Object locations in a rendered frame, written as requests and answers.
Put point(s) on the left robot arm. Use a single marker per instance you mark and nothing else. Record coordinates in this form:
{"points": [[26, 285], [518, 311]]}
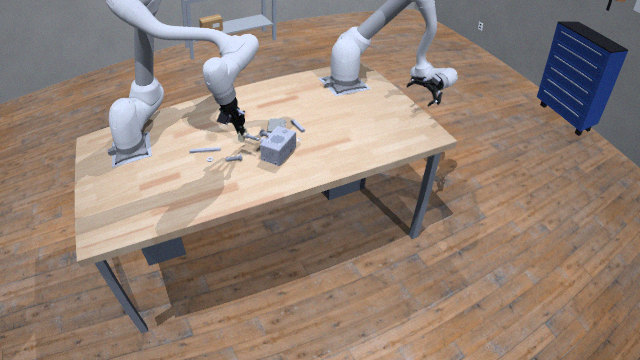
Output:
{"points": [[345, 56]]}

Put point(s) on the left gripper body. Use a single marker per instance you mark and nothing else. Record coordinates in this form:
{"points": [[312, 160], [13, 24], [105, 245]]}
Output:
{"points": [[431, 88]]}

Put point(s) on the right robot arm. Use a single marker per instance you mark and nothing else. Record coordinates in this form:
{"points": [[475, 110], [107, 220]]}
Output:
{"points": [[128, 116]]}

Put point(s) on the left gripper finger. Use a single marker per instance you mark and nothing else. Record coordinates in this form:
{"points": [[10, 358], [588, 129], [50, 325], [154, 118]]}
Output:
{"points": [[418, 80], [435, 99]]}

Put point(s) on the grey camshaft with gear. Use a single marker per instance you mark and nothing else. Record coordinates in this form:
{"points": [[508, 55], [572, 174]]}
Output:
{"points": [[241, 138]]}

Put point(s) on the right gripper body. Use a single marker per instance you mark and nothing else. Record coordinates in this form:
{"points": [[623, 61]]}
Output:
{"points": [[231, 107]]}

